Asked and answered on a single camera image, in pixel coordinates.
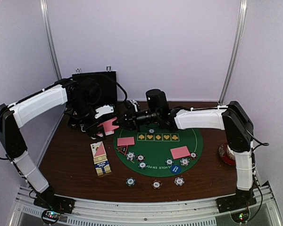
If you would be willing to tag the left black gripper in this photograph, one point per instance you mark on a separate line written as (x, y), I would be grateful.
(91, 131)

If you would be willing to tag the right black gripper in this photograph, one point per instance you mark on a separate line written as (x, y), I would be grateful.
(129, 122)

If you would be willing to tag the pink backed card deck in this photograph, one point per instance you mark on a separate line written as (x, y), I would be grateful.
(108, 126)

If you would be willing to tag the pink cards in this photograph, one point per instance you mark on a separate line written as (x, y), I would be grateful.
(125, 141)
(180, 152)

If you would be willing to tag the blue pink chips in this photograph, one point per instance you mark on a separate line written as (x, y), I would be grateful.
(130, 156)
(184, 161)

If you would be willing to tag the red black 100 chip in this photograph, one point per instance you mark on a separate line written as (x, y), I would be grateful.
(140, 158)

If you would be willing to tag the blue green chip stack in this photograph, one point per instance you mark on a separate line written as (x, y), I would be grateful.
(130, 181)

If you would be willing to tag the blue small blind button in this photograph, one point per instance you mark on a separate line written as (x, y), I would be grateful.
(175, 169)

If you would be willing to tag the red black chip stack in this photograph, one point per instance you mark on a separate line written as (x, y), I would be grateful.
(156, 184)

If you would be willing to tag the blue pink chip stack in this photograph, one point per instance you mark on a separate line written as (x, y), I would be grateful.
(179, 181)

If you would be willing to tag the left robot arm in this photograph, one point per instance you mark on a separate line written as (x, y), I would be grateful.
(15, 116)

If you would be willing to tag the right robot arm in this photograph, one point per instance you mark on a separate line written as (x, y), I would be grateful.
(230, 118)

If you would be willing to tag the black red triangular button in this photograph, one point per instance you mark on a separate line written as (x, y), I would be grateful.
(122, 149)

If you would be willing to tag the black poker chip case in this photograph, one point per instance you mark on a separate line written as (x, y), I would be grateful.
(108, 80)

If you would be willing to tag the ace of spades card pack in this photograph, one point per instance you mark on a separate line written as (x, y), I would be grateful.
(98, 152)

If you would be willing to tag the round green poker mat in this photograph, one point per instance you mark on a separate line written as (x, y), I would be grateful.
(156, 148)

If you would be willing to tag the blue yellow card box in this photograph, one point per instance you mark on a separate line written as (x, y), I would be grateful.
(102, 168)

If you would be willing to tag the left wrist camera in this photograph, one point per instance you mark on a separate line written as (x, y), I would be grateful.
(100, 111)

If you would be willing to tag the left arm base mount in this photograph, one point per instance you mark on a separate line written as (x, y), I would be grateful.
(49, 200)

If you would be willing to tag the aluminium front rail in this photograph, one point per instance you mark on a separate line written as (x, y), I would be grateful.
(201, 212)

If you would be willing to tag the left aluminium frame post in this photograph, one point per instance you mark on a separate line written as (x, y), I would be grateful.
(50, 40)

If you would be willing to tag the aluminium frame post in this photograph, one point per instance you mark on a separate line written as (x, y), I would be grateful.
(50, 40)
(235, 50)

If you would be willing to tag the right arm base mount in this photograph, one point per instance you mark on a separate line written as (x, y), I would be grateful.
(234, 202)

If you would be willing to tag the right aluminium frame post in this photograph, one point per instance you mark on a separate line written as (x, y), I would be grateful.
(235, 50)

